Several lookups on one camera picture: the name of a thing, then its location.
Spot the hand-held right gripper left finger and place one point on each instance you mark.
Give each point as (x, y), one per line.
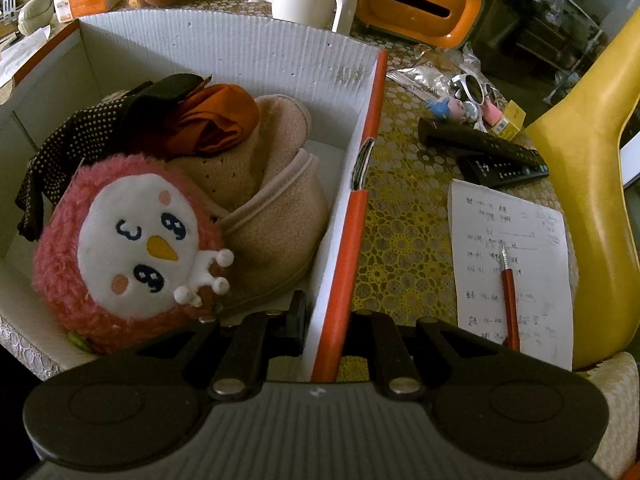
(298, 325)

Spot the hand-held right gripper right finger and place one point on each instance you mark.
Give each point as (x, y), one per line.
(362, 335)

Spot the pink plush bird toy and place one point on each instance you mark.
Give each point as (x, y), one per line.
(125, 240)

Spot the orange cloth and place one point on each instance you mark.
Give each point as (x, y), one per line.
(220, 115)

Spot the black dotted glove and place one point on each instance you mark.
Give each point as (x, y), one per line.
(75, 145)

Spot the red shoe box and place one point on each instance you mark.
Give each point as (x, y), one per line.
(225, 45)

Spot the red pen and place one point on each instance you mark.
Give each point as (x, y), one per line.
(510, 300)

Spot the white notebook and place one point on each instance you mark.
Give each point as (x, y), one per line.
(540, 280)

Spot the short black remote control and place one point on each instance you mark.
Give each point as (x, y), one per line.
(500, 172)

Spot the long black remote control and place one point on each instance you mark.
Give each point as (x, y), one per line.
(475, 140)

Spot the blue pig figurine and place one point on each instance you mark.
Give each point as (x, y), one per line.
(440, 109)

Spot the small yellow box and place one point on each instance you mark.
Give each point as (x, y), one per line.
(512, 122)

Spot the clear plastic bag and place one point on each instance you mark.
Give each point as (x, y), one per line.
(425, 77)

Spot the white sunglasses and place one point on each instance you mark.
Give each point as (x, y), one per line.
(472, 91)

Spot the yellow giraffe statue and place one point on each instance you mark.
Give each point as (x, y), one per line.
(585, 185)

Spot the orange and green tissue holder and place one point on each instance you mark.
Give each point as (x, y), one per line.
(450, 25)

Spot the balcony shelf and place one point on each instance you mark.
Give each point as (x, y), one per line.
(550, 15)

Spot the white plastic bag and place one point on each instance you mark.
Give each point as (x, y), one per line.
(20, 52)

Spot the green pumpkin-shaped jar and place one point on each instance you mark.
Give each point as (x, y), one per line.
(35, 12)

